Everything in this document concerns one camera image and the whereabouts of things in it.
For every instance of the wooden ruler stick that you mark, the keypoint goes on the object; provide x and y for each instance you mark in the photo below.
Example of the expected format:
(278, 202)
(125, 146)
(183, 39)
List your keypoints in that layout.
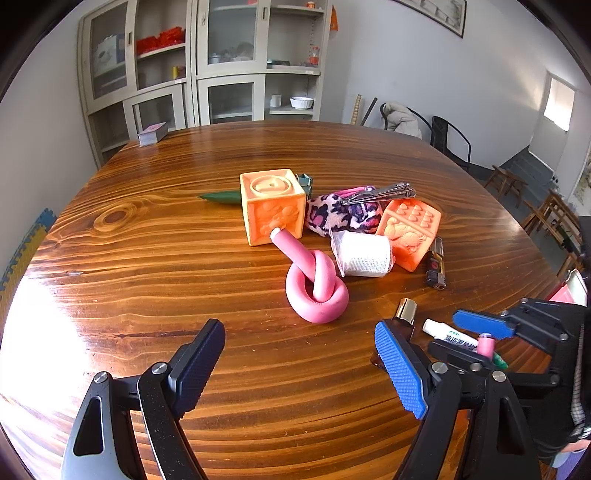
(356, 110)

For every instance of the white gauze bandage roll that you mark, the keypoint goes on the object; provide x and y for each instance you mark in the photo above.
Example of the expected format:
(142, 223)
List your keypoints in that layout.
(362, 255)

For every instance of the white green toothpaste tube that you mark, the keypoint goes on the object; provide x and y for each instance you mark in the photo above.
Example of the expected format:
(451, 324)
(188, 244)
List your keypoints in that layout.
(444, 332)

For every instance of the pink knotted foam tube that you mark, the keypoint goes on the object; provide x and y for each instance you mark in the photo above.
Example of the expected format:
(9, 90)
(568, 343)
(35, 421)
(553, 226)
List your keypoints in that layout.
(486, 346)

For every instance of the grey glass door cabinet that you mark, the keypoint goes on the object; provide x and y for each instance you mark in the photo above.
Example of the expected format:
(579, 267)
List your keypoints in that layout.
(240, 61)

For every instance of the black metal chair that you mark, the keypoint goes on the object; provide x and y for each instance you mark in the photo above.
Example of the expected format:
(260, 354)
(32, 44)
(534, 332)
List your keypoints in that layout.
(443, 132)

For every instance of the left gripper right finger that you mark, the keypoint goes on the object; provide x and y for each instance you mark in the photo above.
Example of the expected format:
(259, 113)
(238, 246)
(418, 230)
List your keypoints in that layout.
(498, 444)

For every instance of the white bowl on shelf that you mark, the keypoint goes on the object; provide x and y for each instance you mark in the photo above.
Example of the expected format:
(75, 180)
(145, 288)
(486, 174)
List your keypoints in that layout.
(302, 102)

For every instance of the wooden stool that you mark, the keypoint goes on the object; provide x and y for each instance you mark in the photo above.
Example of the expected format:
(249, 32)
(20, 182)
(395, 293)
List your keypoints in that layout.
(505, 181)

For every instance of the red items on shelf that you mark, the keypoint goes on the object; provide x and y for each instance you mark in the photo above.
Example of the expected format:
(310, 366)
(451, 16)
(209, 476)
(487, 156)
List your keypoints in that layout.
(167, 38)

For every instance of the white padded jacket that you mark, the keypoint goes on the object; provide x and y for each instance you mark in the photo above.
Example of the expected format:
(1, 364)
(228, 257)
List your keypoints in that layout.
(398, 118)

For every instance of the leopard print fabric pouch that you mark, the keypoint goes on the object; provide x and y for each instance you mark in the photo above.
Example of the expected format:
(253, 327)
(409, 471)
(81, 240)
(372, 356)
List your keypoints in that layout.
(328, 213)

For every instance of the orange cube heart studs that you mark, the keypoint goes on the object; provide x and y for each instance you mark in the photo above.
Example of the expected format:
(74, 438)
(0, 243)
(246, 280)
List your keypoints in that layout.
(411, 226)

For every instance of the green pen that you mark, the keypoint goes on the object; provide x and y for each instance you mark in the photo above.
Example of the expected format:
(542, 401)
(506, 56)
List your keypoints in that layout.
(233, 197)

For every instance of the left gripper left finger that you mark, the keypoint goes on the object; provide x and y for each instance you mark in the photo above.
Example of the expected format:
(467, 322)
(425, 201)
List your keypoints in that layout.
(102, 443)

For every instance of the small card box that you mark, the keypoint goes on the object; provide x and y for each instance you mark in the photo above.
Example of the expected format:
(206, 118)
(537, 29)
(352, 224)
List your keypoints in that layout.
(152, 134)

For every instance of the wooden table with benches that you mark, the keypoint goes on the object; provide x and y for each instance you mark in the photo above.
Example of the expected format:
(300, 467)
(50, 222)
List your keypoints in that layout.
(555, 218)

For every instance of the orange cube spiral top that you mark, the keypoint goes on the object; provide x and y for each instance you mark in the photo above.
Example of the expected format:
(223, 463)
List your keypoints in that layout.
(271, 199)

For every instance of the pink metal tin box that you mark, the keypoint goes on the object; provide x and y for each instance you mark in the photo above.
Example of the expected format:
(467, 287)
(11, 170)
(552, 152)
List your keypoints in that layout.
(573, 290)

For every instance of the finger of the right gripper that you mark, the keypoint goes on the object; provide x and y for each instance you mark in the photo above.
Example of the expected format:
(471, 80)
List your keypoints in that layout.
(469, 365)
(483, 323)

